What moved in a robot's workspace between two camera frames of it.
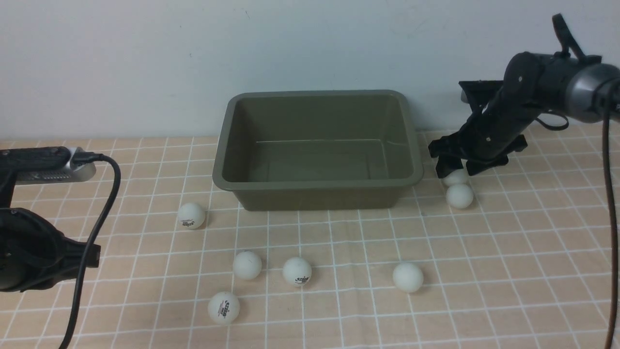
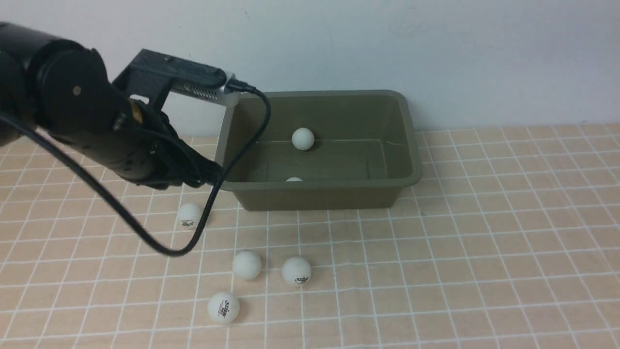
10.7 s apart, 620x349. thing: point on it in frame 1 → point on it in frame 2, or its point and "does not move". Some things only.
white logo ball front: (224, 308) does not move
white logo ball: (191, 215) does not move
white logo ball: (297, 271) does not move
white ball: (460, 176) → (302, 138)
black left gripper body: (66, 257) → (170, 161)
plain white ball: (247, 264) does not move
